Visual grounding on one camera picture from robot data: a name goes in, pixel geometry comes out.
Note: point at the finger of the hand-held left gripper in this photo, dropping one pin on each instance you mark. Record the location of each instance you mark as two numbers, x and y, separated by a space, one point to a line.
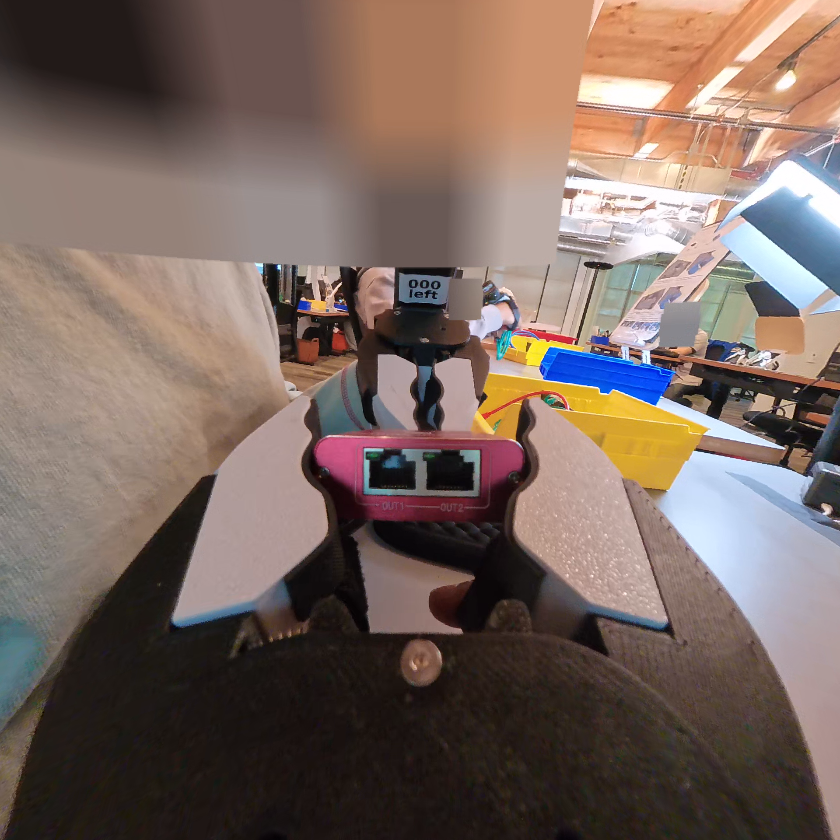
395 394
459 394

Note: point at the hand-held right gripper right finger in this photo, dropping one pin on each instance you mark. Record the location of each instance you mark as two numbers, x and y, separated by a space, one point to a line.
584 525

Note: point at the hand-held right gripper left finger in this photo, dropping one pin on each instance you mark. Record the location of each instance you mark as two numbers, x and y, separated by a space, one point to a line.
256 518

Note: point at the red network switch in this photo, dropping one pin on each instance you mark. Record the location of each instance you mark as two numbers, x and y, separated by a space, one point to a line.
338 479

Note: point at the yellow plastic bin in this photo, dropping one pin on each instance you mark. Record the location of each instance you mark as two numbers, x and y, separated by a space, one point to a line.
630 446
525 351

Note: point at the black quilted pad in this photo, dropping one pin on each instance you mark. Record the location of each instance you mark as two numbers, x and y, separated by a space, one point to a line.
446 541

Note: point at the blue plastic bin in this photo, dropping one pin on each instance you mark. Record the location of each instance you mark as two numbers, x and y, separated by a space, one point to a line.
604 374

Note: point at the black floor lamp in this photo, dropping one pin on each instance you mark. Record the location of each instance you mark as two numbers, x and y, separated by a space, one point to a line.
598 295

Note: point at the light grey sweatshirt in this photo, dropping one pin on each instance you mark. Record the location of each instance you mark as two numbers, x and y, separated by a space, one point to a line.
98 394

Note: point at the black office chair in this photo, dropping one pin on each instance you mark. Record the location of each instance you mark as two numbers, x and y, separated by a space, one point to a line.
781 420

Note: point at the wooden office desk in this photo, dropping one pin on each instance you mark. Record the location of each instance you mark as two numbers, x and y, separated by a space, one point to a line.
754 369

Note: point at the printed instruction sheet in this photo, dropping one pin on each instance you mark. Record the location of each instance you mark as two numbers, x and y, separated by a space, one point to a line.
669 289

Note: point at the wooden sign board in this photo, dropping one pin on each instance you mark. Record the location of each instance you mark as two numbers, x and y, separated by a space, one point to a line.
779 334

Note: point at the softbox studio light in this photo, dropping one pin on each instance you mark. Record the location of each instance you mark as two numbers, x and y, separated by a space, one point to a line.
774 236

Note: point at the ceiling spotlight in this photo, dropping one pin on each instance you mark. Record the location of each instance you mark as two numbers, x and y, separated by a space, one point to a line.
785 79

